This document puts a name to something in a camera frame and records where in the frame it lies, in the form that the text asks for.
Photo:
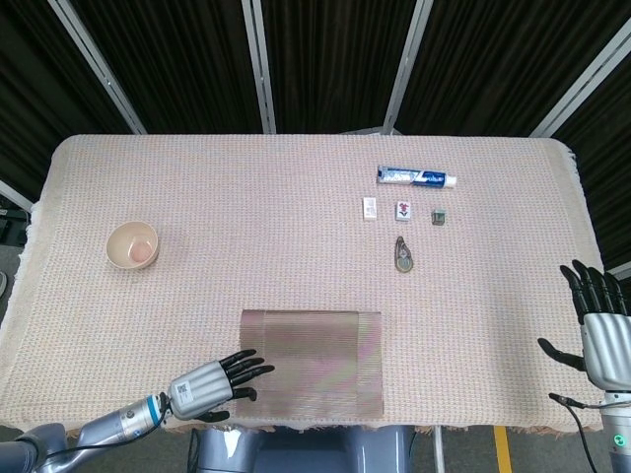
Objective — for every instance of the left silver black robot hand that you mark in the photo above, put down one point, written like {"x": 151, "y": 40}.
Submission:
{"x": 202, "y": 389}

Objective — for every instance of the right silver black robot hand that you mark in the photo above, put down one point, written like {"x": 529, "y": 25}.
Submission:
{"x": 606, "y": 345}

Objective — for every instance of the brown woven placemat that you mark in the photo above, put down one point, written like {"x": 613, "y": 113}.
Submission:
{"x": 320, "y": 364}

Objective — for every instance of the beige plastic bowl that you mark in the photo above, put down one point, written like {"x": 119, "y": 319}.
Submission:
{"x": 132, "y": 246}

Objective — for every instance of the grey robot torso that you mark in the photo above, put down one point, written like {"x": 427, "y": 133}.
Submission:
{"x": 305, "y": 453}

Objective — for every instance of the dark pleated curtain panel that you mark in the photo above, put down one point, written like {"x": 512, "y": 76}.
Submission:
{"x": 503, "y": 64}
{"x": 29, "y": 98}
{"x": 606, "y": 172}
{"x": 335, "y": 64}
{"x": 177, "y": 64}

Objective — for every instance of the pink beige woven tablecloth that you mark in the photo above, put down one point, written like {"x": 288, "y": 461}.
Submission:
{"x": 246, "y": 222}

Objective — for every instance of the olive correction tape dispenser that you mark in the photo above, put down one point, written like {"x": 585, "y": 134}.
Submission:
{"x": 404, "y": 258}

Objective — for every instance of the white mahjong tile red flower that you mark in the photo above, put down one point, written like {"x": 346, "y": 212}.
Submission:
{"x": 403, "y": 211}

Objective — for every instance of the black equipment pile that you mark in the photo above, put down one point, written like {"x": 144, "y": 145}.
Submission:
{"x": 11, "y": 224}

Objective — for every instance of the blue white toothpaste tube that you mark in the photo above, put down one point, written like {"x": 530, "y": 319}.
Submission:
{"x": 416, "y": 177}

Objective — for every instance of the white partition post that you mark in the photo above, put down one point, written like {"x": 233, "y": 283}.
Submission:
{"x": 620, "y": 272}
{"x": 98, "y": 69}
{"x": 17, "y": 193}
{"x": 260, "y": 69}
{"x": 581, "y": 84}
{"x": 406, "y": 69}

